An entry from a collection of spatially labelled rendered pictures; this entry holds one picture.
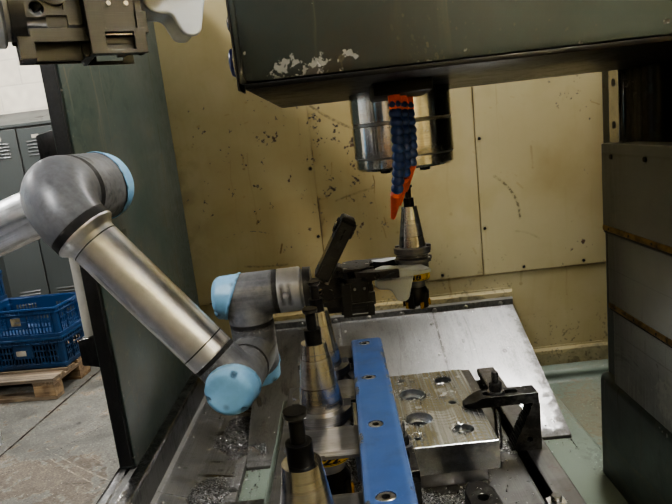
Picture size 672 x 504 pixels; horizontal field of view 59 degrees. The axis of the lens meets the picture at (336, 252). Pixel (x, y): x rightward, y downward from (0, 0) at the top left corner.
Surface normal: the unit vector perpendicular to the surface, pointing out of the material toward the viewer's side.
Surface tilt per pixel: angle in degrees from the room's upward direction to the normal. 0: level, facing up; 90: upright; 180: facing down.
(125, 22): 90
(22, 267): 90
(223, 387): 90
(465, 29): 90
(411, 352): 24
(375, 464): 0
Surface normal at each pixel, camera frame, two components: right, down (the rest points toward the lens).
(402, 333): -0.10, -0.81
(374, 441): -0.11, -0.97
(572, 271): 0.00, 0.19
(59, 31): 0.50, 0.11
